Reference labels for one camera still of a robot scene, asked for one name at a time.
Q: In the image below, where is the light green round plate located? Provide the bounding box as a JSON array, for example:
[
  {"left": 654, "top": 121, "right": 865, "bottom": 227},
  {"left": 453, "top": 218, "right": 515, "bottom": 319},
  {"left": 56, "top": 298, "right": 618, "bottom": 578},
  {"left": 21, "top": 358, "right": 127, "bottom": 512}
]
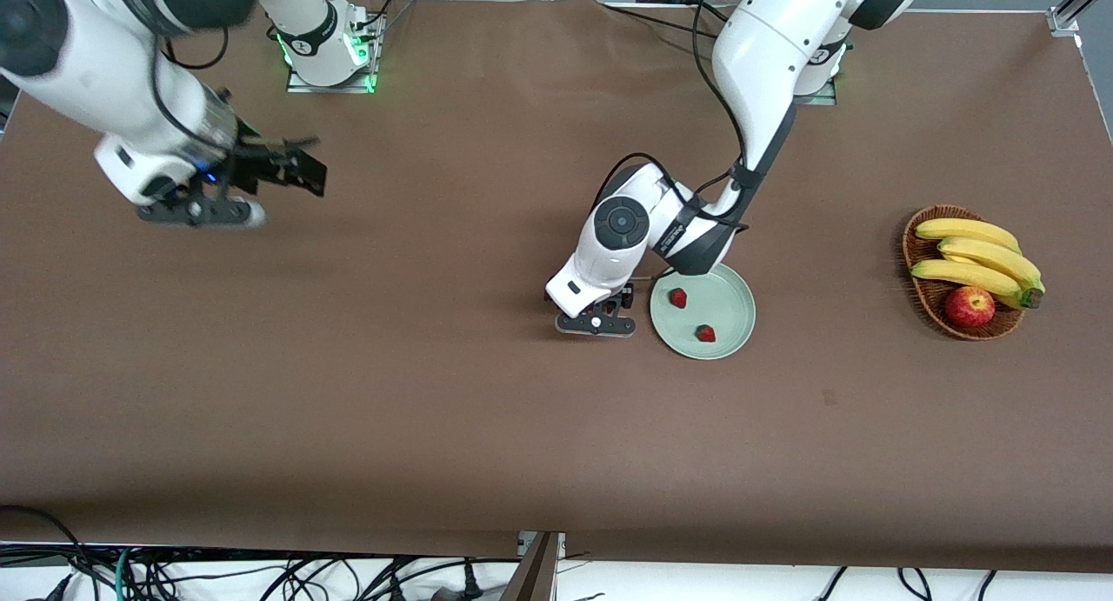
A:
[{"left": 650, "top": 264, "right": 757, "bottom": 361}]

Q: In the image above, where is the brown table cover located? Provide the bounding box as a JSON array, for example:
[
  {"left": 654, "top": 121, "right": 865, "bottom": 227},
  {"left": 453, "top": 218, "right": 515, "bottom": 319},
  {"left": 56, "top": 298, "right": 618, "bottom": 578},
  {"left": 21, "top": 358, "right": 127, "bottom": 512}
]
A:
[{"left": 0, "top": 0, "right": 1113, "bottom": 576}]

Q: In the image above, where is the brown wicker basket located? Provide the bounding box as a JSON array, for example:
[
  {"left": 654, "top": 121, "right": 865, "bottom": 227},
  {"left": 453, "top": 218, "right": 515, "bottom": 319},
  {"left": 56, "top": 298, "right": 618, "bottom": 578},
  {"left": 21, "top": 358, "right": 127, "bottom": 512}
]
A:
[{"left": 901, "top": 204, "right": 1027, "bottom": 342}]

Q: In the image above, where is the yellow banana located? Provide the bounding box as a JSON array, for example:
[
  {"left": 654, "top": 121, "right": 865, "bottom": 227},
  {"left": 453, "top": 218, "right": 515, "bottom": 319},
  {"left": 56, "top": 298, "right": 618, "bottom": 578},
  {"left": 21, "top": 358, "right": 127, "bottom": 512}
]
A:
[
  {"left": 913, "top": 217, "right": 1023, "bottom": 256},
  {"left": 910, "top": 258, "right": 1044, "bottom": 311},
  {"left": 936, "top": 236, "right": 1046, "bottom": 294}
]

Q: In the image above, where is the red apple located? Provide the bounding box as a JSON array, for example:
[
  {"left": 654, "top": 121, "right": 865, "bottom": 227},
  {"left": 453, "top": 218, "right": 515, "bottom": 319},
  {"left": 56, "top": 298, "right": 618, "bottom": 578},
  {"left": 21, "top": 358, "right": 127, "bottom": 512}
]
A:
[{"left": 944, "top": 286, "right": 996, "bottom": 329}]

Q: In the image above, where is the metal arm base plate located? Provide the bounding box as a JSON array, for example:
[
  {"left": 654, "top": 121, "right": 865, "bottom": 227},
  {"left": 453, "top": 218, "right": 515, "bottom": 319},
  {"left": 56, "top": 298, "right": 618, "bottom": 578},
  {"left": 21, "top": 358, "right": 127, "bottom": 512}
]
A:
[
  {"left": 285, "top": 1, "right": 385, "bottom": 95},
  {"left": 796, "top": 57, "right": 840, "bottom": 106}
]

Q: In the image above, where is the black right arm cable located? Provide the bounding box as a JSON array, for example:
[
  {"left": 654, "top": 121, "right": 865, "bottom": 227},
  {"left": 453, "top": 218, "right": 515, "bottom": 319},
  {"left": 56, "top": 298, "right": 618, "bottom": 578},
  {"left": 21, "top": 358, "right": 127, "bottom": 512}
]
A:
[{"left": 148, "top": 23, "right": 323, "bottom": 184}]

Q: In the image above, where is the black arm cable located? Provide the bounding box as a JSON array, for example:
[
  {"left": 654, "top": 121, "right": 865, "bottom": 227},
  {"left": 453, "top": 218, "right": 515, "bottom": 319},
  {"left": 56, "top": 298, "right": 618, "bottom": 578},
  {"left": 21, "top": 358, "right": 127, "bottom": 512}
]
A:
[
  {"left": 148, "top": 23, "right": 323, "bottom": 184},
  {"left": 591, "top": 0, "right": 753, "bottom": 237}
]

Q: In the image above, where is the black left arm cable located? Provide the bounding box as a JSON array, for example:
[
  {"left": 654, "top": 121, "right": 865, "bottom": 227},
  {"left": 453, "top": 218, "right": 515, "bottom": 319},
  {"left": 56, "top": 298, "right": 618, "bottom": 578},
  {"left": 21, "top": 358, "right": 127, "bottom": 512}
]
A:
[{"left": 591, "top": 0, "right": 753, "bottom": 237}]

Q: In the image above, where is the silver metal bracket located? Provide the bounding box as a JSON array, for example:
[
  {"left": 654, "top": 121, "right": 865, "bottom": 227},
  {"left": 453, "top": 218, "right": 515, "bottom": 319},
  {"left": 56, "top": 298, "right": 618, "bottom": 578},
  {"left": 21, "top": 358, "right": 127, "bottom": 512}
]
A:
[{"left": 518, "top": 531, "right": 566, "bottom": 560}]

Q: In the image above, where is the dark table post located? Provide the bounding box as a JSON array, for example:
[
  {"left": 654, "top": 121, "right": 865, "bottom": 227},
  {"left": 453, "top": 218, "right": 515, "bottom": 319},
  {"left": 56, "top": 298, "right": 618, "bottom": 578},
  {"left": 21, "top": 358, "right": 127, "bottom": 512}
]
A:
[{"left": 500, "top": 531, "right": 562, "bottom": 601}]

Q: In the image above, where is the black cable on table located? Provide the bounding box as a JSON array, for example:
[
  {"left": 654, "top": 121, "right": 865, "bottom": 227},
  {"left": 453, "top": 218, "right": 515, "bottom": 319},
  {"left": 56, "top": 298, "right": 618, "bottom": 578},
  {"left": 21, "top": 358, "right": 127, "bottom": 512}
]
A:
[{"left": 604, "top": 1, "right": 727, "bottom": 43}]

